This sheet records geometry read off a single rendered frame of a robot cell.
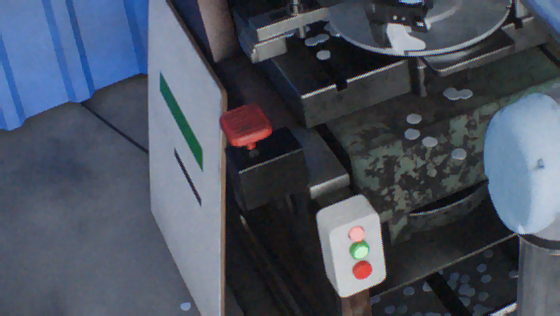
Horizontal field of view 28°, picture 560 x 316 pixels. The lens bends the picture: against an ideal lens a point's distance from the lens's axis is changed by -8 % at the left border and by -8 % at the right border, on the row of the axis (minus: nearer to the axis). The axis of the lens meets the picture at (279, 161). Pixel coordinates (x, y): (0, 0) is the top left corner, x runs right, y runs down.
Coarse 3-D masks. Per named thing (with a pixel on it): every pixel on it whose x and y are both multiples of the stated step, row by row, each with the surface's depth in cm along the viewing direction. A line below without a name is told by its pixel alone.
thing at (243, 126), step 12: (240, 108) 164; (252, 108) 164; (228, 120) 162; (240, 120) 162; (252, 120) 161; (264, 120) 161; (228, 132) 160; (240, 132) 160; (252, 132) 160; (264, 132) 160; (240, 144) 160; (252, 144) 164
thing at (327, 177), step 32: (192, 0) 205; (224, 0) 203; (192, 32) 216; (224, 32) 204; (224, 64) 199; (256, 64) 197; (256, 96) 190; (320, 160) 172; (320, 192) 169; (256, 224) 233; (288, 224) 197; (256, 256) 241; (288, 256) 213; (320, 256) 182; (256, 288) 241; (288, 288) 225; (320, 288) 196
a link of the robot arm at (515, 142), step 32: (544, 96) 101; (512, 128) 100; (544, 128) 99; (512, 160) 101; (544, 160) 98; (512, 192) 103; (544, 192) 98; (512, 224) 104; (544, 224) 101; (544, 256) 108; (544, 288) 111
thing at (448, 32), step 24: (360, 0) 177; (456, 0) 172; (480, 0) 172; (504, 0) 171; (336, 24) 173; (360, 24) 172; (432, 24) 169; (456, 24) 168; (480, 24) 167; (432, 48) 165; (456, 48) 163
